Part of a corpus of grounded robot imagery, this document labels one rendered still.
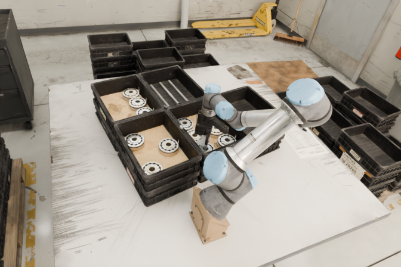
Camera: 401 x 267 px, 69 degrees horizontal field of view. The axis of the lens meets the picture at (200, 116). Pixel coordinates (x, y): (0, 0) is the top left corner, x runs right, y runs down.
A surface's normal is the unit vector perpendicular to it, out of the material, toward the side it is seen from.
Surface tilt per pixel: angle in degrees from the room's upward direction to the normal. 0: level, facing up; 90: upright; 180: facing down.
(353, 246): 0
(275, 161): 0
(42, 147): 0
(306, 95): 37
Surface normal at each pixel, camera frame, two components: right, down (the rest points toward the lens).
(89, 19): 0.37, 0.62
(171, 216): 0.11, -0.77
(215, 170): -0.67, -0.37
